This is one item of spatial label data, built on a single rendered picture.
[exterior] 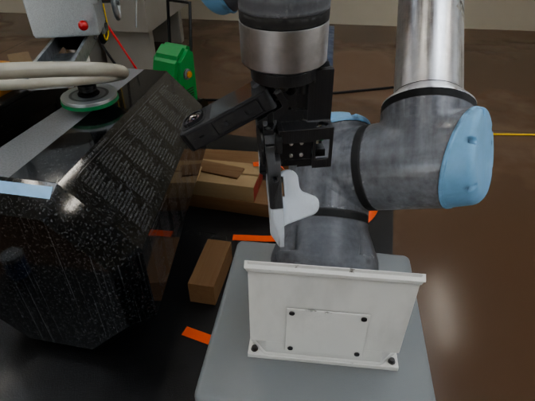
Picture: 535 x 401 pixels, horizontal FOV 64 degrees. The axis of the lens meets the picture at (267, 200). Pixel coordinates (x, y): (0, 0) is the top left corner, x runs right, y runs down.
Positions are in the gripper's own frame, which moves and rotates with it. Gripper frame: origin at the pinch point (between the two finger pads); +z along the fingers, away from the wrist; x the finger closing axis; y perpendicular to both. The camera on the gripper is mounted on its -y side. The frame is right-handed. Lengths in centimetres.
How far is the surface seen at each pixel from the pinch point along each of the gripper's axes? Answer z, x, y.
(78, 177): 41, 73, -53
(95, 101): 34, 114, -54
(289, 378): 32.2, -6.7, 2.1
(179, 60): 76, 268, -35
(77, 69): -5, 43, -33
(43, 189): 40, 66, -61
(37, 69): -7, 39, -39
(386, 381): 32.5, -9.2, 18.3
